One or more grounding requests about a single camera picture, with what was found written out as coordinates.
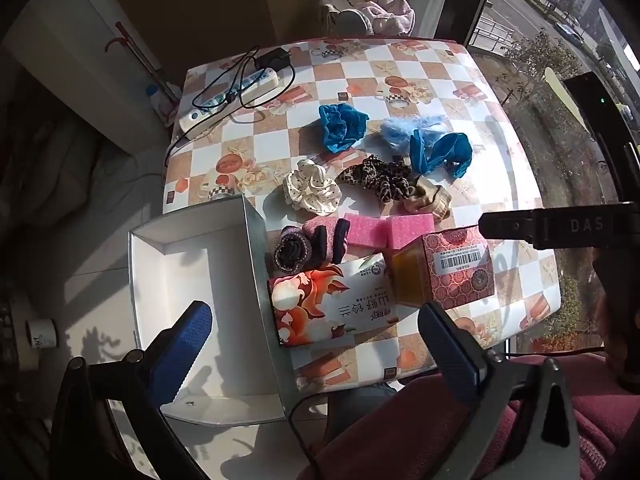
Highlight pink sponge block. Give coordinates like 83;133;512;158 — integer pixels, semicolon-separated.
344;212;390;259
387;214;435;250

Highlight purple knit scrunchie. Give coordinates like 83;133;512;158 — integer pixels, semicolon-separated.
273;226;312;274

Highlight beige knit scrunchie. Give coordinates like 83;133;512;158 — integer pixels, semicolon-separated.
402;176;451;223

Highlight blue fabric scrunchie elongated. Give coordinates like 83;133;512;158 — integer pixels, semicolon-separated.
409;129;473;179

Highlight leopard print scrunchie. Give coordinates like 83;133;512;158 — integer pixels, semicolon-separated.
337;155;416;204

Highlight cream polka dot scrunchie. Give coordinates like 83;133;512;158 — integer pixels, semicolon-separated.
282;158;342;217

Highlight light blue fluffy scrunchie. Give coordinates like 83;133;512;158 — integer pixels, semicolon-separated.
380;115;450;156

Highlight white open storage box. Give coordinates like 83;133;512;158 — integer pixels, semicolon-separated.
128;196;297;426

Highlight red patterned box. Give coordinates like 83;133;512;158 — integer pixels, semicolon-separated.
390;226;495;310

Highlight white roll on floor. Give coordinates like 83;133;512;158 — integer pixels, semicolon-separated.
25;318;58;350

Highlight orange white tissue pack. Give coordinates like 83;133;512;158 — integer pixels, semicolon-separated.
267;252;404;348

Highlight checkered printed tablecloth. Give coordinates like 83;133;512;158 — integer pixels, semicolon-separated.
163;39;561;393

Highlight white power strip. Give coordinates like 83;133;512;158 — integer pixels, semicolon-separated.
178;68;280;139

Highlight white bottle blue cap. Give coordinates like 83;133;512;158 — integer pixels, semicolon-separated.
145;84;176;127

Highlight pink clothes on chair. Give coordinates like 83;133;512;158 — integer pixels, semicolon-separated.
320;0;416;37

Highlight black power adapter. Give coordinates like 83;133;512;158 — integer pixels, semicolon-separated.
254;47;291;72

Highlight black cable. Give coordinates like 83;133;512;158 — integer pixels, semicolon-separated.
162;45;298;167

